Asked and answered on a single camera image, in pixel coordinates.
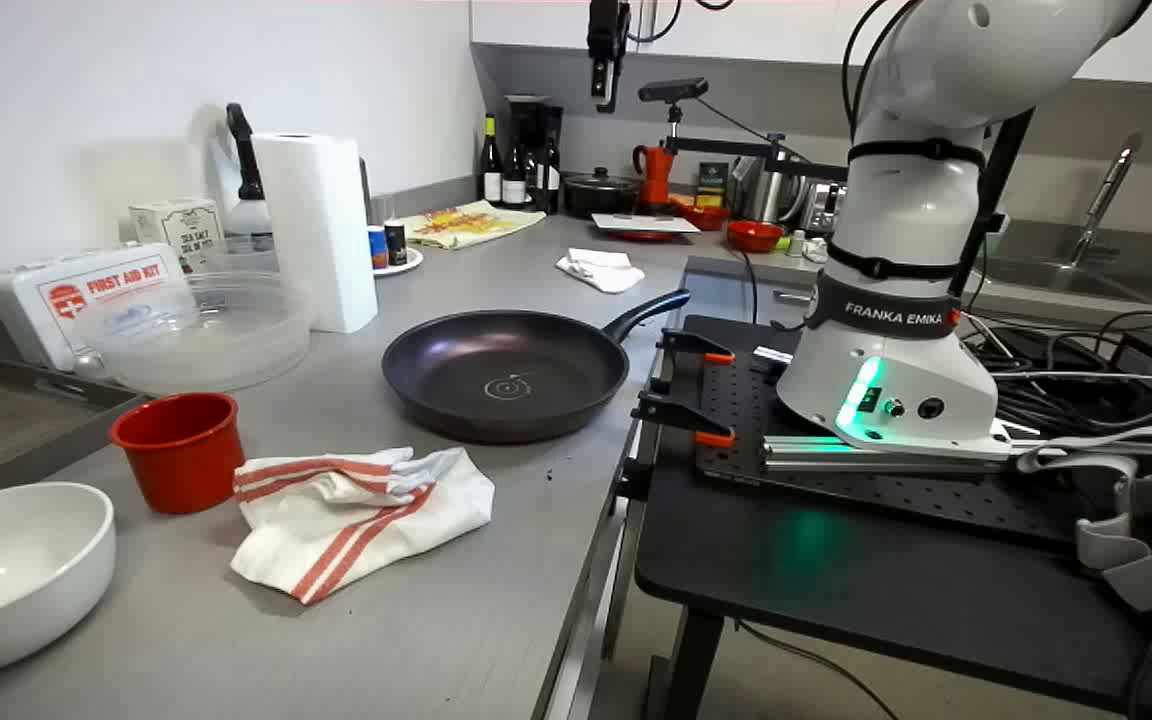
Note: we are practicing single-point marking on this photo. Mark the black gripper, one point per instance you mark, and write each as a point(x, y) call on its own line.
point(606, 26)

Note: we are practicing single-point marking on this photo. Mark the white red-striped dish towel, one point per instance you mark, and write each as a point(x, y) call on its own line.
point(348, 522)

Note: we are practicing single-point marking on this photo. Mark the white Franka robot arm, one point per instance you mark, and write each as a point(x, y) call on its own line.
point(909, 201)

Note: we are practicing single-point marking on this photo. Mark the dark frying pan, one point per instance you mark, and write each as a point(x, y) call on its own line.
point(509, 374)

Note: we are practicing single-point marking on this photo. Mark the black coffee machine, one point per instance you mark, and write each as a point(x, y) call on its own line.
point(534, 155)

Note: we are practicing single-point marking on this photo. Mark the red pitcher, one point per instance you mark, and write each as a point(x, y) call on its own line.
point(659, 178)

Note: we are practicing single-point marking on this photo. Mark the black cooking pot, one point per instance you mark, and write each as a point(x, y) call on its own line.
point(599, 194)

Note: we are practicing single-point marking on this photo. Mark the dark wine bottle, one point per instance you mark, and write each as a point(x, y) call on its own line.
point(493, 164)

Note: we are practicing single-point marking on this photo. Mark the white plate with red food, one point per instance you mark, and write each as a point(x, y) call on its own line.
point(643, 225)

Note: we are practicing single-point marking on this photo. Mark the crumpled white tissue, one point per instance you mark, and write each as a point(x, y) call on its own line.
point(600, 268)

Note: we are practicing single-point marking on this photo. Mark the yellow patterned cloth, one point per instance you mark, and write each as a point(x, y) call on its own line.
point(469, 225)

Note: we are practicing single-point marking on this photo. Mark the steel kettle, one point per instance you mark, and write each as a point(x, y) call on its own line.
point(779, 194)

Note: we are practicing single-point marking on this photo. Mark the red bowl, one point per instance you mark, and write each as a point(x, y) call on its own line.
point(755, 238)

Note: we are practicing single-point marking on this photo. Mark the dark spice jar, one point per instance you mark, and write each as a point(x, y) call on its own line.
point(397, 243)

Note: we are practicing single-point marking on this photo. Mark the white round plate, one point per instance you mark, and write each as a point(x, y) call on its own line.
point(404, 264)

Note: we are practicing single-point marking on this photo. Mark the black clamp with orange tip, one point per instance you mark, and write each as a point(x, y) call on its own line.
point(683, 418)
point(696, 347)

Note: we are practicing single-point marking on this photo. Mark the blue spice jar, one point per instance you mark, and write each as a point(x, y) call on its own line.
point(376, 247)

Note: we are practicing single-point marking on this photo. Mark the white paper towel roll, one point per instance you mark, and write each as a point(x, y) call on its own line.
point(322, 225)

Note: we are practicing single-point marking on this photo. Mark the white patterned box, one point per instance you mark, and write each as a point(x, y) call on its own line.
point(179, 228)

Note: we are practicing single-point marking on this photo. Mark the silver metal bar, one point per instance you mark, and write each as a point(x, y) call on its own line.
point(880, 453)

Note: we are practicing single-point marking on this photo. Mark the clear plastic container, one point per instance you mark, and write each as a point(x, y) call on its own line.
point(202, 341)

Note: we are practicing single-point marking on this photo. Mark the steel sink faucet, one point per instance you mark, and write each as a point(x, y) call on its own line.
point(1100, 194)

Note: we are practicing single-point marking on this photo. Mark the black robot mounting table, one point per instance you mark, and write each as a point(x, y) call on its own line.
point(870, 574)

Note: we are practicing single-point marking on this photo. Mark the white first aid kit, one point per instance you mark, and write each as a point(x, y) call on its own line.
point(83, 300)

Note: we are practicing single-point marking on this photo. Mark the red plastic cup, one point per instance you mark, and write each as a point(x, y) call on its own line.
point(180, 462)

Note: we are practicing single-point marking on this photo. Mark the white ceramic bowl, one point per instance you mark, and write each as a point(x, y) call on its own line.
point(11, 574)

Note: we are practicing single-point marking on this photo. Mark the black camera stand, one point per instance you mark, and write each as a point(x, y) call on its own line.
point(675, 89)

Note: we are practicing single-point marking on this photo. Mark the white wall cabinet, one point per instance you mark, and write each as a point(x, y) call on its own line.
point(760, 26)

